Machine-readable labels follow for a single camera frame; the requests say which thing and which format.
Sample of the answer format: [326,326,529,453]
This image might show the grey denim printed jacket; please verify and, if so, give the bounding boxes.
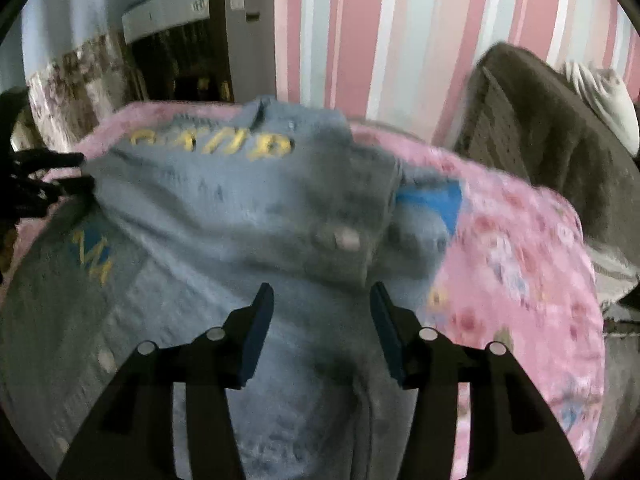
[1,99,462,479]

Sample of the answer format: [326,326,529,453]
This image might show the floral beige curtain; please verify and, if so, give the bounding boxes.
[1,0,137,152]

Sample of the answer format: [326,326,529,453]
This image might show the pink floral bed sheet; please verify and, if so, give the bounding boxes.
[1,103,604,479]

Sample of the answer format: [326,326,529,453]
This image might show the silver black water dispenser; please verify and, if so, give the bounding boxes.
[122,0,277,104]

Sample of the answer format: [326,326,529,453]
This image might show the brown blanket covered sofa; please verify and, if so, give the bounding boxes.
[451,42,640,261]

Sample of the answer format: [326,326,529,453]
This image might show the cream white bundled garment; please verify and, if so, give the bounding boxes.
[560,61,639,157]

